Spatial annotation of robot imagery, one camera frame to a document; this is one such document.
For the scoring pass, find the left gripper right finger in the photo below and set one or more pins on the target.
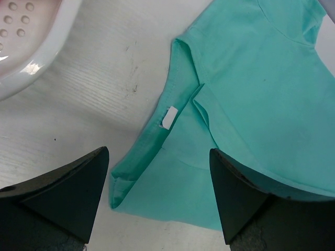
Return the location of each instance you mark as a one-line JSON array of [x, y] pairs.
[[259, 213]]

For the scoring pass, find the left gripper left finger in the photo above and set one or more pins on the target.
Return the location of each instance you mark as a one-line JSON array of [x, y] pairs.
[[56, 210]]

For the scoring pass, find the teal t shirt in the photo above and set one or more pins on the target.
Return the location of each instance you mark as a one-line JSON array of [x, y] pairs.
[[245, 78]]

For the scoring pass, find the white plastic basket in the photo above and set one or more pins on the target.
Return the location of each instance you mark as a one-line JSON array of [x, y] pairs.
[[32, 34]]

